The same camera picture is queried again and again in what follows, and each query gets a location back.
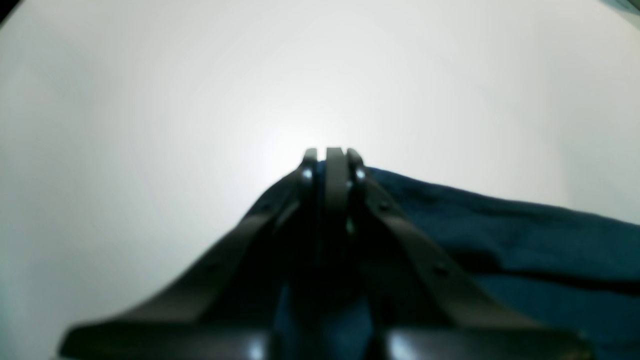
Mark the dark blue T-shirt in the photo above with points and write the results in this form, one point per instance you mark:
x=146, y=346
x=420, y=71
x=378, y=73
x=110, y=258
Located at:
x=566, y=268

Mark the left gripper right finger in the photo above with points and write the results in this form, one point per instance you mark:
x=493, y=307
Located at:
x=424, y=305

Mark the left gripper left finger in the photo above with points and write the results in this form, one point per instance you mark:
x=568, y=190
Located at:
x=172, y=325

